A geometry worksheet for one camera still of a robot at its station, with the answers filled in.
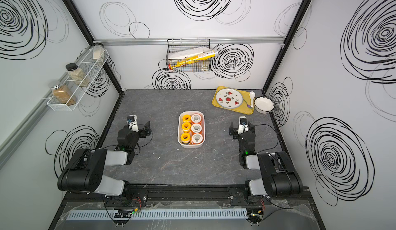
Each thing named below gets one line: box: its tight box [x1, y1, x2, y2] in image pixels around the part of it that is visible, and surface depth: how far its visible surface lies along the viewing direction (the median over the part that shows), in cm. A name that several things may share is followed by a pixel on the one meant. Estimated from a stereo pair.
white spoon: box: [249, 91, 256, 108], surface depth 118 cm
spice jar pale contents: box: [92, 42, 105, 63], surface depth 88 cm
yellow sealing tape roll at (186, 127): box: [181, 121, 192, 133], surface depth 98 cm
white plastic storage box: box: [177, 110, 206, 149], surface depth 93 cm
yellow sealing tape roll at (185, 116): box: [182, 114, 192, 122], surface depth 101 cm
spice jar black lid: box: [65, 62, 91, 88], surface depth 72 cm
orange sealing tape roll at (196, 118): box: [190, 113, 204, 124], surface depth 101 cm
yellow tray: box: [211, 96, 255, 115], surface depth 112 cm
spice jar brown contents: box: [49, 82, 77, 106], surface depth 65 cm
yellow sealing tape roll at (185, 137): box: [180, 132, 191, 144], surface depth 93 cm
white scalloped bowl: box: [254, 96, 275, 114], surface depth 112 cm
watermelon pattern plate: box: [215, 88, 244, 109], surface depth 117 cm
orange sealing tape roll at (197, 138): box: [190, 133, 204, 145], surface depth 91 cm
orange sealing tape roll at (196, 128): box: [190, 123, 203, 135], surface depth 96 cm
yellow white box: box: [167, 46, 219, 71], surface depth 88 cm
